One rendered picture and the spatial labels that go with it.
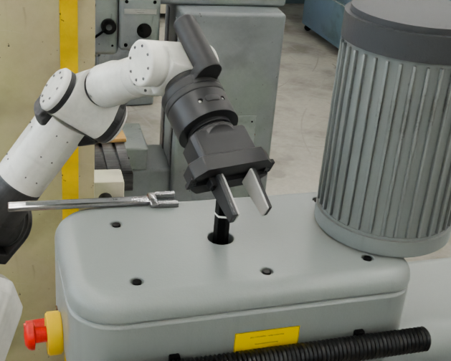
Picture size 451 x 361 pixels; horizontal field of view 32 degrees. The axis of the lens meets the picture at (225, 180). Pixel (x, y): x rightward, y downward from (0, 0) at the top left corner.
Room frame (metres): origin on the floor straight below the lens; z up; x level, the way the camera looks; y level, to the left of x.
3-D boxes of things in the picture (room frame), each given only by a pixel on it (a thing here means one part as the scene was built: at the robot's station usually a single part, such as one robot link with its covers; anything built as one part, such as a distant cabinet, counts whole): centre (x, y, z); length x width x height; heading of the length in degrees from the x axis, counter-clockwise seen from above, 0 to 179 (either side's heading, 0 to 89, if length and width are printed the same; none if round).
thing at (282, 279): (0.94, -0.01, 1.81); 0.47 x 0.26 x 0.16; 109
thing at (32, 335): (0.85, 0.24, 1.76); 0.04 x 0.03 x 0.04; 19
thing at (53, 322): (0.86, 0.22, 1.76); 0.06 x 0.02 x 0.06; 19
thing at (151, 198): (0.99, 0.19, 1.89); 0.24 x 0.04 x 0.01; 107
